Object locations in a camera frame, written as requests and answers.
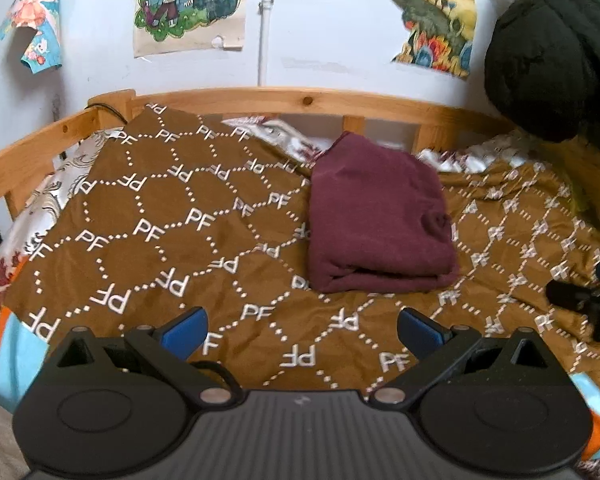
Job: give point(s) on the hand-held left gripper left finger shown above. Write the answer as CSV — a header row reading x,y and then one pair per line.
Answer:
x,y
182,332

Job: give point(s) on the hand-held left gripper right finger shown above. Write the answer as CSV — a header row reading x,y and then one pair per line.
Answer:
x,y
422,332

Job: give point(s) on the maroon long-sleeve shirt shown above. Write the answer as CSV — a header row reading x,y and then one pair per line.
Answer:
x,y
380,220

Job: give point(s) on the brown patterned blanket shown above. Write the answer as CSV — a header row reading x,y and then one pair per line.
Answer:
x,y
180,260

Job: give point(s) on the yellow-green cloth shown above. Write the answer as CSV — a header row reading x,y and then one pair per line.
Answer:
x,y
580,200

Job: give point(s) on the white floral patterned pillow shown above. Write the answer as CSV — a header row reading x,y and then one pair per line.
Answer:
x,y
55,200

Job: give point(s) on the wooden bed frame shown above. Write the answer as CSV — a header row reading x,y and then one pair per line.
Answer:
x,y
230,96

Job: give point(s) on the colourful landscape wall poster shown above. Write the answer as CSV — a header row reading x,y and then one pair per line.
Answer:
x,y
435,15

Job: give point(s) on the white wall pipe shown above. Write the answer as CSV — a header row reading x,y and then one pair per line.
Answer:
x,y
266,25

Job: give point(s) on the cartoon character wall poster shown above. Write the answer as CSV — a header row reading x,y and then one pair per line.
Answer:
x,y
190,5

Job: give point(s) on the orange-haired figure wall poster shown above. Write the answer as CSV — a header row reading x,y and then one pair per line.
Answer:
x,y
30,10

